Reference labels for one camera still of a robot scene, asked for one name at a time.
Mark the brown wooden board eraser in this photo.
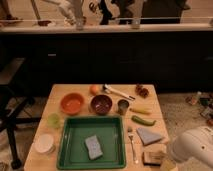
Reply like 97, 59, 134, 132
142, 152, 165, 166

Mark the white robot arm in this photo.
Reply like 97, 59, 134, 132
160, 126, 213, 171

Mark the light green plastic cup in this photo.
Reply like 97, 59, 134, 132
47, 113, 60, 129

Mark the grey folded cloth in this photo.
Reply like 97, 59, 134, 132
136, 128, 163, 146

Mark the metal fork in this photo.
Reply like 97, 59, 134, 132
127, 126, 139, 164

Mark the green chili pepper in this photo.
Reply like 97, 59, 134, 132
131, 115, 156, 126

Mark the grey blue sponge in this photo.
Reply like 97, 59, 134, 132
85, 135, 103, 160

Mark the brown pine cone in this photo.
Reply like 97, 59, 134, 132
135, 84, 149, 98

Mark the green plastic tray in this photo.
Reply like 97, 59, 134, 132
57, 116, 126, 170

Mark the dark purple bowl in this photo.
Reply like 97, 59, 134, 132
90, 94, 112, 115

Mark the orange fruit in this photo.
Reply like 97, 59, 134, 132
89, 84, 100, 95

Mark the orange bowl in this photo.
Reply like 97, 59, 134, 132
60, 93, 84, 115

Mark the black chair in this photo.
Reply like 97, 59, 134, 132
0, 58, 40, 169

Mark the white handled brush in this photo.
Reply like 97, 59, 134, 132
102, 84, 135, 101

